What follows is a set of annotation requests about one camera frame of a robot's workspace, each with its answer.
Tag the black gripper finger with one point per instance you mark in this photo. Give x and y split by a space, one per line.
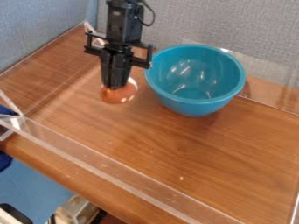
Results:
106 62
121 71

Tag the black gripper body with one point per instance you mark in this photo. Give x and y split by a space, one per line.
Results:
138 62

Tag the brown and white toy mushroom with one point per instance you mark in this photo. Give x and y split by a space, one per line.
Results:
121 95

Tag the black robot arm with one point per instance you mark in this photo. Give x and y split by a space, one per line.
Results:
126 23

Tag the blue plastic bowl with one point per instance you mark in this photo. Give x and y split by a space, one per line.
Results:
195 78

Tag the clear acrylic back barrier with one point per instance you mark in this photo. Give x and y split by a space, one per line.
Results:
267 84

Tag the clear acrylic barrier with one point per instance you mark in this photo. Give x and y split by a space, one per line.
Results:
267 84
133 181

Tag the clear acrylic front barrier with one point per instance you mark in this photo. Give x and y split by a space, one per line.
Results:
133 181

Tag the blue cloth object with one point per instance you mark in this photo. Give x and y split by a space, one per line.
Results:
6 160

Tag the beige box under table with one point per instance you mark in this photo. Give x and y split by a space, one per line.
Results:
75 211

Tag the black and white object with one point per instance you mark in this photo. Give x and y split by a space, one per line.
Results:
12 216

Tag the clear acrylic corner bracket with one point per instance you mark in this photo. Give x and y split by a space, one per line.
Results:
91 29

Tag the clear acrylic left bracket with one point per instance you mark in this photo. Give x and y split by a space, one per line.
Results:
11 117

